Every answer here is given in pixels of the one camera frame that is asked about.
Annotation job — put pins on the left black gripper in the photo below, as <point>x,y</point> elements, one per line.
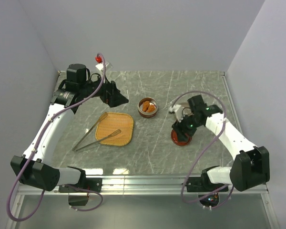
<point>112,96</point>

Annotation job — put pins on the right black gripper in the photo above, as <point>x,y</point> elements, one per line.
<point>179,127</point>

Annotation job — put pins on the red round lid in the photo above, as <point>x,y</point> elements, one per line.
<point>177,142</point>

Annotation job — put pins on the brown round lid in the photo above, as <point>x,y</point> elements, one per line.
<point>187,109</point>

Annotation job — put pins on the fried chicken drumstick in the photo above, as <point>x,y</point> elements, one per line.
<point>151,108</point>
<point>145,106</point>

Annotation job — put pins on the red-sided metal tin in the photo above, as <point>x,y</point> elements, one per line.
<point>145,114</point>

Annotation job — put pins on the metal tongs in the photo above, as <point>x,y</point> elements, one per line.
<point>77,147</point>

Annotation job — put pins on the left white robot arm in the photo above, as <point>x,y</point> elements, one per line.
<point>34,167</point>

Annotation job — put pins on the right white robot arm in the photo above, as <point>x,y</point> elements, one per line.
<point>250,166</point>

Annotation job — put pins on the woven bamboo tray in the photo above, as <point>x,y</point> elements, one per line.
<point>113,122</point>

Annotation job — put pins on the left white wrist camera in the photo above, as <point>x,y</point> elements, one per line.
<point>99,66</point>

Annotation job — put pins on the aluminium frame rail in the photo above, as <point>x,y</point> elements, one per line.
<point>152,202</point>

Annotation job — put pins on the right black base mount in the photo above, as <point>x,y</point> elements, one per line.
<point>208,195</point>

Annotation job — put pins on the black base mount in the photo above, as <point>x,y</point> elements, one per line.
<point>208,195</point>
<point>80,194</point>

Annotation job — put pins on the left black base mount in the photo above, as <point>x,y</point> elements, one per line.
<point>80,194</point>

